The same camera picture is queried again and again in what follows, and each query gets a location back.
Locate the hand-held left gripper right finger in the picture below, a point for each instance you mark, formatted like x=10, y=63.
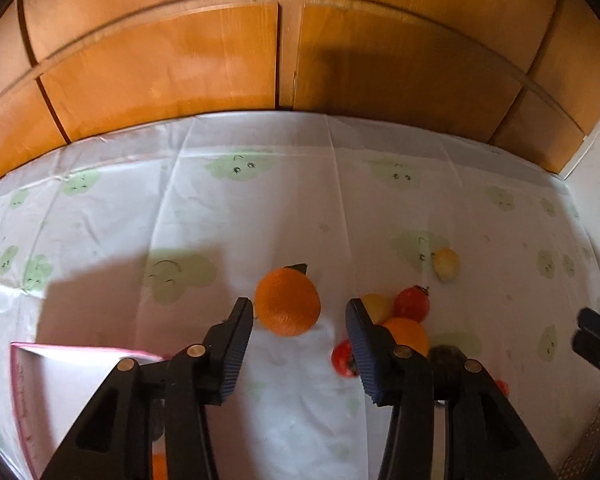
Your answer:
x=365, y=360

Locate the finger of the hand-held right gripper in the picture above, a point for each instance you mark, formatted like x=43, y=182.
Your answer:
x=597, y=342

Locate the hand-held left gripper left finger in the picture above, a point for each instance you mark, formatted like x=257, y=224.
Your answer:
x=235, y=365

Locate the large orange with leaf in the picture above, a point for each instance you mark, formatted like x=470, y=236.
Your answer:
x=287, y=302

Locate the tan round fruit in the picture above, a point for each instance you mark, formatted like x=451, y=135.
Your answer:
x=378, y=306
x=446, y=264

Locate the pink box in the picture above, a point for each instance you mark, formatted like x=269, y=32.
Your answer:
x=55, y=395

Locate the small red tomato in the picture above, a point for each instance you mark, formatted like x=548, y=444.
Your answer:
x=502, y=387
x=342, y=357

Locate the red tomato with stem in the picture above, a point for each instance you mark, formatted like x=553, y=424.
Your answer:
x=412, y=304

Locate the dark brown fruit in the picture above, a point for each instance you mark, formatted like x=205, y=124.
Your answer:
x=445, y=354

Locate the white cloud-print tablecloth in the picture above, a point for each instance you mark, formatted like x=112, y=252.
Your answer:
x=130, y=220

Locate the wooden panelled cabinet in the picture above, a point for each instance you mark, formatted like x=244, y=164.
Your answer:
x=180, y=60

